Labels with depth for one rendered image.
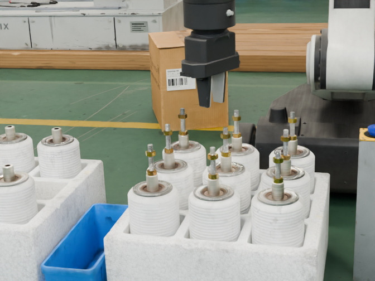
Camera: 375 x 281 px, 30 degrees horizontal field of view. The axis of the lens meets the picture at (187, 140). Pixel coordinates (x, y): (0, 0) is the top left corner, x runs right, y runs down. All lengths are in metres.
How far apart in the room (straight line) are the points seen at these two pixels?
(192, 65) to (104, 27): 2.33
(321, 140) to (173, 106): 0.79
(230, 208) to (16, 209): 0.43
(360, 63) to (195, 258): 0.61
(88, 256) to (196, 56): 0.60
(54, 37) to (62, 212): 2.17
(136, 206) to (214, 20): 0.37
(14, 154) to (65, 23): 1.96
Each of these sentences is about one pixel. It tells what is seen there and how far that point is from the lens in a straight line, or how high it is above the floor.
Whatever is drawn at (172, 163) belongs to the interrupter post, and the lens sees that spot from 1.41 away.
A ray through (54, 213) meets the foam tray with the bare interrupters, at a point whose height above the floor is 0.17.
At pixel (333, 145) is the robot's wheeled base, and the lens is 1.76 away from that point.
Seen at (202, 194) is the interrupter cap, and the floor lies 0.25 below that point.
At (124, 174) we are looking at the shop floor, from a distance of 2.08.
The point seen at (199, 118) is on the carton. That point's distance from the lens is 2.44.
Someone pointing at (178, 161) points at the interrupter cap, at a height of 0.25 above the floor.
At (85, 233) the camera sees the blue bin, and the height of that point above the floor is 0.08.
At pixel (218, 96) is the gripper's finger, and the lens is 1.23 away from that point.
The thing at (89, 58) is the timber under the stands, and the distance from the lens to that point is 3.45.
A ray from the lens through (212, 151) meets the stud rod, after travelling 1.25.
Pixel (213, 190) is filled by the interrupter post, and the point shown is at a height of 0.26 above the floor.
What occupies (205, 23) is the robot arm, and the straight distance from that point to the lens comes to 1.15.
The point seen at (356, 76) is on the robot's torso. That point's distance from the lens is 1.61.
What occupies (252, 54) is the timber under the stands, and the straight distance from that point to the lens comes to 3.25.
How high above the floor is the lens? 0.76
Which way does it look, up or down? 19 degrees down
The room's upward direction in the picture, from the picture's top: 2 degrees counter-clockwise
